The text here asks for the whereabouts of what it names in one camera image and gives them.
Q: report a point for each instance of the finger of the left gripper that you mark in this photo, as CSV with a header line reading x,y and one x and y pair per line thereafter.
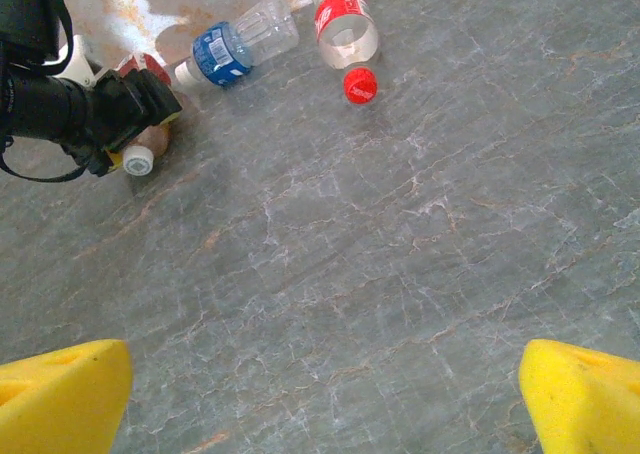
x,y
102,163
140,99

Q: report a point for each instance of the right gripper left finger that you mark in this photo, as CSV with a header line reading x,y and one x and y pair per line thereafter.
x,y
60,404

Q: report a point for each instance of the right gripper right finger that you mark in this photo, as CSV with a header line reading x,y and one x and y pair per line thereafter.
x,y
585,409

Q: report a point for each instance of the brown tea bottle red label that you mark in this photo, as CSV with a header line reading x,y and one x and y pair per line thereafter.
x,y
138,161

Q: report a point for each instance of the small blue label water bottle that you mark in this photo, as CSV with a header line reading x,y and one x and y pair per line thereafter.
x,y
220,59

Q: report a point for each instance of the red label red cap bottle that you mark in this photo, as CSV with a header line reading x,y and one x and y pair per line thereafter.
x,y
345,9

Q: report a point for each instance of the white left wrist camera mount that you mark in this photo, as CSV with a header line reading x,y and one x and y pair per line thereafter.
x,y
80,64

